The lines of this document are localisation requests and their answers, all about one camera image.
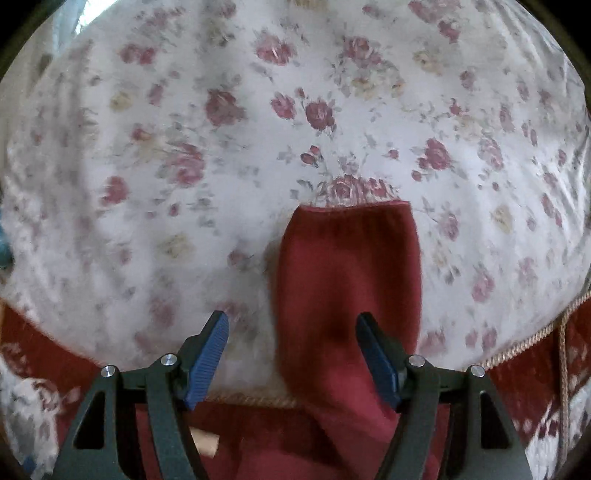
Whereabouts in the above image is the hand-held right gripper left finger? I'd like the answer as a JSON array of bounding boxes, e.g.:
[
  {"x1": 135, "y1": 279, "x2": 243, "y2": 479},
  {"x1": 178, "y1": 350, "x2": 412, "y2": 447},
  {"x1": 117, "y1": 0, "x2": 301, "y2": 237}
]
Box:
[{"x1": 53, "y1": 311, "x2": 230, "y2": 480}]

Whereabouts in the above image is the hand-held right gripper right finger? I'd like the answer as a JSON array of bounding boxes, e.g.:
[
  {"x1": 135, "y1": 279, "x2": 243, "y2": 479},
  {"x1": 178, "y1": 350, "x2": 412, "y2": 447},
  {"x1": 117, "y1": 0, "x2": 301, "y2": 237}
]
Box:
[{"x1": 355, "y1": 312, "x2": 533, "y2": 480}]

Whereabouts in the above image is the dark red knit garment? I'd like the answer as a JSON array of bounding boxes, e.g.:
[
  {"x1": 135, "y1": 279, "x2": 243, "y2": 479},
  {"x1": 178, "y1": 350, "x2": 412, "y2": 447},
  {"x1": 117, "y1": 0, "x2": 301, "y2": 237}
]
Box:
[{"x1": 217, "y1": 202, "x2": 452, "y2": 480}]

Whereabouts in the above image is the small beige object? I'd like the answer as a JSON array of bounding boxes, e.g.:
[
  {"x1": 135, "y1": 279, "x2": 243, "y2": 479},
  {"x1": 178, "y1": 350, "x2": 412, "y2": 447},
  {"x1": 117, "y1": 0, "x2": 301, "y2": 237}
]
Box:
[{"x1": 191, "y1": 427, "x2": 221, "y2": 459}]

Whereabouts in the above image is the red white patterned bedspread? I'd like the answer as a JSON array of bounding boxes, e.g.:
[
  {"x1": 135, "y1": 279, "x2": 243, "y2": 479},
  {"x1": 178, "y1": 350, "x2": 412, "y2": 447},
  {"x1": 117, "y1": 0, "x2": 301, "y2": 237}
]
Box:
[{"x1": 0, "y1": 291, "x2": 591, "y2": 480}]

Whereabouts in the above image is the white floral bed sheet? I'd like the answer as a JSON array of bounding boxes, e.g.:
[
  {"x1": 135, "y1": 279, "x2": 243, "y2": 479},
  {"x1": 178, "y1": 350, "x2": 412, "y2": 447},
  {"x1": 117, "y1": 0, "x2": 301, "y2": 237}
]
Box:
[{"x1": 0, "y1": 0, "x2": 591, "y2": 402}]

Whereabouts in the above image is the blue cloth item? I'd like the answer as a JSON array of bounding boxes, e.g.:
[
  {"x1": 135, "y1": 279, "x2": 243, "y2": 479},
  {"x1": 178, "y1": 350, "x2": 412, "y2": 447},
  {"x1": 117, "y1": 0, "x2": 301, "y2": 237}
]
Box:
[{"x1": 0, "y1": 203, "x2": 13, "y2": 274}]

